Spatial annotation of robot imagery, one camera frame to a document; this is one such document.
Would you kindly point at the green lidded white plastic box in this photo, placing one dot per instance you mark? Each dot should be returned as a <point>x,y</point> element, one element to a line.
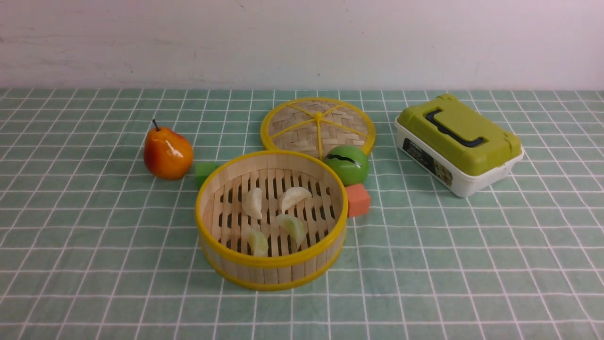
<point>458,146</point>

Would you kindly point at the bamboo steamer tray yellow rim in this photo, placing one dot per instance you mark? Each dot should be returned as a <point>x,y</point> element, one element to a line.
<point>220,219</point>

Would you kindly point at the woven bamboo steamer lid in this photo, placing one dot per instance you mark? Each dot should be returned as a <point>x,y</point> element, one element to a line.
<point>315,126</point>

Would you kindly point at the green toy cube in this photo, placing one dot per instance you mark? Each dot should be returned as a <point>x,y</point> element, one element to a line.
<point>203,170</point>

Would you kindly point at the orange red toy pear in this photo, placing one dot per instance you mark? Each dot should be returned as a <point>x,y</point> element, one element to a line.
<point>166,154</point>

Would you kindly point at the green toy ball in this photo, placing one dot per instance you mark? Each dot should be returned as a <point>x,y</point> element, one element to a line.
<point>349,163</point>

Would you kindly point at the white dumpling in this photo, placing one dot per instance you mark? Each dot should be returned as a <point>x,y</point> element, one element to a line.
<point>292,196</point>
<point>252,203</point>

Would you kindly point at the yellowish dumpling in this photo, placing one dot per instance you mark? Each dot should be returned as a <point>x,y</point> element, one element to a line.
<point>293,226</point>
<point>257,241</point>

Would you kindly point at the green checkered tablecloth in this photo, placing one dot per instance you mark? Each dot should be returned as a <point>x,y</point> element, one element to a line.
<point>94,248</point>

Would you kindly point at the orange toy cube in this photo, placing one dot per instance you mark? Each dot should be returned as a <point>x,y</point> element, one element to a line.
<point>358,199</point>

